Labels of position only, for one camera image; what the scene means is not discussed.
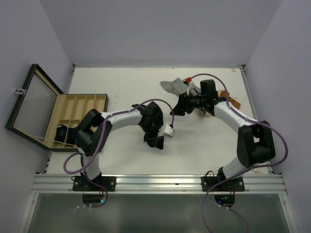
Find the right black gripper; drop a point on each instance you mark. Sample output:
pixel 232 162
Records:
pixel 182 105

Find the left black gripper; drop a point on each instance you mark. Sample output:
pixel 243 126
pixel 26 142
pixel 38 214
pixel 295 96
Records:
pixel 159 125

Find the black underwear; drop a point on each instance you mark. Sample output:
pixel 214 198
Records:
pixel 154 140
pixel 61 132
pixel 70 137

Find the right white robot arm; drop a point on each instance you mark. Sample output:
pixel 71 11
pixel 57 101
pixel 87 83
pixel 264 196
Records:
pixel 255 144

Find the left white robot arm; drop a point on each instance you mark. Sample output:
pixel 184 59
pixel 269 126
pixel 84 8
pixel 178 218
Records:
pixel 92 132

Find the grey striped underwear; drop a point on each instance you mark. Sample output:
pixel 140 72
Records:
pixel 175 87

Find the orange underwear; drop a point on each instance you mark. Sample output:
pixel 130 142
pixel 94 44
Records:
pixel 221 93

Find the rolled black underwear in box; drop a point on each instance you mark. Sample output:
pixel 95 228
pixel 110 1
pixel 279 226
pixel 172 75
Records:
pixel 61 132

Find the wooden compartment organizer box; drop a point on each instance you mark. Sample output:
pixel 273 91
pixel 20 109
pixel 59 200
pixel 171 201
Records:
pixel 69 110

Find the glass box lid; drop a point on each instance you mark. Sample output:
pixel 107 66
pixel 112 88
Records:
pixel 31 113

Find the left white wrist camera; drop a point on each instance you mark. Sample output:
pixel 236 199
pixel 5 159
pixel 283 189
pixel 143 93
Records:
pixel 166 130

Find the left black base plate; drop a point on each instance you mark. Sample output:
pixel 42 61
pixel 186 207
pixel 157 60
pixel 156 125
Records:
pixel 81 184

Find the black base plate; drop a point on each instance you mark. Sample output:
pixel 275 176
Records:
pixel 81 184
pixel 210 179

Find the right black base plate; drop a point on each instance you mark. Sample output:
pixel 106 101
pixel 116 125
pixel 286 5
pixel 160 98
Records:
pixel 210 179

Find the aluminium mounting rail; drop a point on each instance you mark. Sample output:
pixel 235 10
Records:
pixel 160 184

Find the white wall latch clip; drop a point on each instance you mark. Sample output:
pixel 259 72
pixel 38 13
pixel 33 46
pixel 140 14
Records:
pixel 19 91

